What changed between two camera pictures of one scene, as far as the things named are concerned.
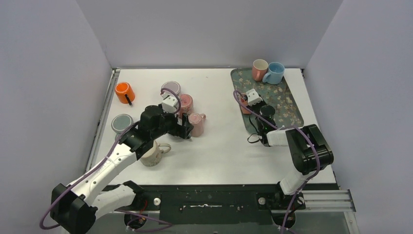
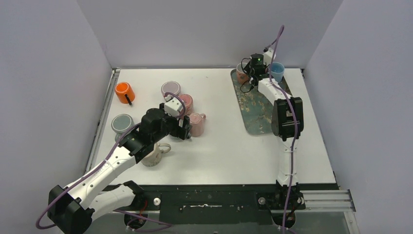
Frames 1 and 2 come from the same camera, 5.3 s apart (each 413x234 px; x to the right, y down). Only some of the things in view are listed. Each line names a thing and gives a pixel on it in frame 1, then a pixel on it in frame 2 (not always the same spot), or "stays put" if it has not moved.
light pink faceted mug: [197, 120] stays put
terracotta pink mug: [244, 100] → [242, 77]
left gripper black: [184, 126] stays put
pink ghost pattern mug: [186, 103] stays put
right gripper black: [260, 103] → [247, 68]
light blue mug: [275, 73] stays put
